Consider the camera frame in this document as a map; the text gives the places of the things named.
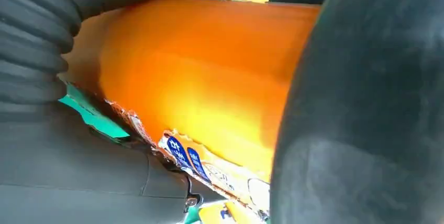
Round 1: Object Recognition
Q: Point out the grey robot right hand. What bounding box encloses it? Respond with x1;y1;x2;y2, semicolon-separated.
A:
0;0;444;224

